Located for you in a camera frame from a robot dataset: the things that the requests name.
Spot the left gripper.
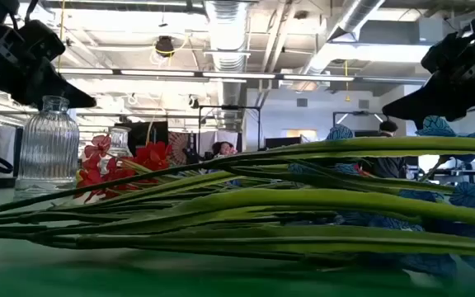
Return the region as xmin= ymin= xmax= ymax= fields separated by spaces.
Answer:
xmin=0 ymin=19 xmax=97 ymax=111

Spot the person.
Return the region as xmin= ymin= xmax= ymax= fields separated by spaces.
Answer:
xmin=369 ymin=119 xmax=408 ymax=179
xmin=211 ymin=140 xmax=238 ymax=161

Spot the red artificial flower bunch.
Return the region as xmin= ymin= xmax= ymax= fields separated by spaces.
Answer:
xmin=74 ymin=134 xmax=230 ymax=204

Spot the black ceiling dome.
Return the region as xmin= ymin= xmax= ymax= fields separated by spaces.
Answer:
xmin=154 ymin=35 xmax=176 ymax=58

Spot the small clear glass vase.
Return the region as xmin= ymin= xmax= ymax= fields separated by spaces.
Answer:
xmin=107 ymin=126 xmax=134 ymax=160

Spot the yellow hanging cord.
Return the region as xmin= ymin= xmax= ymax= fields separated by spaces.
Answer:
xmin=344 ymin=59 xmax=352 ymax=103

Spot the ribbed silver ventilation duct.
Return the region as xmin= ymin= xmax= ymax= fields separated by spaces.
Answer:
xmin=203 ymin=0 xmax=250 ymax=131

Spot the blue artificial flower bunch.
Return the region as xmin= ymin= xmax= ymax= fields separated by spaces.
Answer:
xmin=0 ymin=115 xmax=475 ymax=281

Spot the black screen panel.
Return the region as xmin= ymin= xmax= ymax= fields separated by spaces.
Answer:
xmin=115 ymin=120 xmax=169 ymax=146

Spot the red mandala cloth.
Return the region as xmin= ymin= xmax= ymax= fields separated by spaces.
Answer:
xmin=167 ymin=130 xmax=193 ymax=166

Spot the green table mat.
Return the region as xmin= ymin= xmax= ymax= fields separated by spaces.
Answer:
xmin=0 ymin=187 xmax=475 ymax=297

